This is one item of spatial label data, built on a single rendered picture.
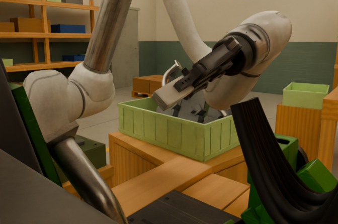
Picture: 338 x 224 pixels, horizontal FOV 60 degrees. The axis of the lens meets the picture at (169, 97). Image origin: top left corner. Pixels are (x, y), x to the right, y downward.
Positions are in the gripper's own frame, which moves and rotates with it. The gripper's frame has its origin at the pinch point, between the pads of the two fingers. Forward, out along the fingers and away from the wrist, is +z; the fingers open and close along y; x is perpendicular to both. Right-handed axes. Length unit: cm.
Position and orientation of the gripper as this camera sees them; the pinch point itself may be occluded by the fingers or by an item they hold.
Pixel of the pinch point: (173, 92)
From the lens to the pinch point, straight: 45.4
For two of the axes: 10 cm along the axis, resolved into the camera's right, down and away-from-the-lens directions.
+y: 4.1, -5.5, -7.3
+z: -6.3, 4.1, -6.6
